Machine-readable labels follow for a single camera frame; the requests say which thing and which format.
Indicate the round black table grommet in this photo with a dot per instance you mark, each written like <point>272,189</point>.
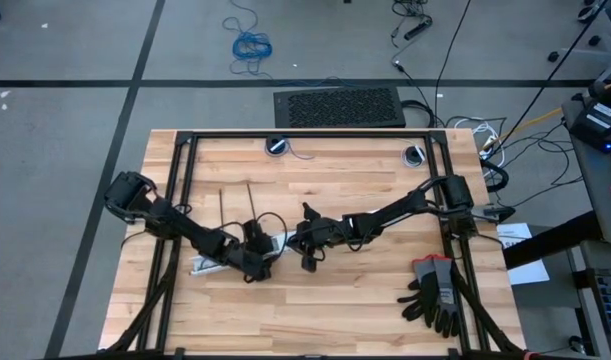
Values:
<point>414,156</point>
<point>276,146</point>

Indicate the black power strip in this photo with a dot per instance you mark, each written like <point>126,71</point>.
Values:
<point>418,29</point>

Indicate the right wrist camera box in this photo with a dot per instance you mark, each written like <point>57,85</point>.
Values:
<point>309,263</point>

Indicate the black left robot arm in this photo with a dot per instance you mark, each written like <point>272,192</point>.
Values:
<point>185,227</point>

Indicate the black aluminium table frame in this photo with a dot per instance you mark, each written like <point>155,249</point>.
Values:
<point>310,134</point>

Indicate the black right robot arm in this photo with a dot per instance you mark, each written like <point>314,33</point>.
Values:
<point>395,210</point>

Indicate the black zip tie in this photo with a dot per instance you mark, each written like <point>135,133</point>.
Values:
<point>221,205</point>
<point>251,200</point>

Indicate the gray chair base casters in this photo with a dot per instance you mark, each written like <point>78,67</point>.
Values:
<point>585,51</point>

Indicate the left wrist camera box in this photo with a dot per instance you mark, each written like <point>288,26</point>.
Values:
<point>260,235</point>

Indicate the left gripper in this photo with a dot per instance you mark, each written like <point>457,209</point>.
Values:
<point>257,262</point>

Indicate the white paper sheet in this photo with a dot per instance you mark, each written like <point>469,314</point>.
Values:
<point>527,272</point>

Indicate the dark desk crossbar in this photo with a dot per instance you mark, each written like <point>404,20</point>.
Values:
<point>550,242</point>

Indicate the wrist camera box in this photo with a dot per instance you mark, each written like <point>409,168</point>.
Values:
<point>260,235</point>
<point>309,263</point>

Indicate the gray side desk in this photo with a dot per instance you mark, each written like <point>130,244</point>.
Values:
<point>597,190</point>

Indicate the black desktop device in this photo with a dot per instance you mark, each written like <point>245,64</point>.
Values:
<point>597,125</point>

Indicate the gray cabinet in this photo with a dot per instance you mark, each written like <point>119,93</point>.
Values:
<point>585,320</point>

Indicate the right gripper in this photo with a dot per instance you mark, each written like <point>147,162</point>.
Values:
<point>320,232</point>

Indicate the gray black work glove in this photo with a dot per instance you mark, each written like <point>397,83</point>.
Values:
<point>425,280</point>
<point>445,300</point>

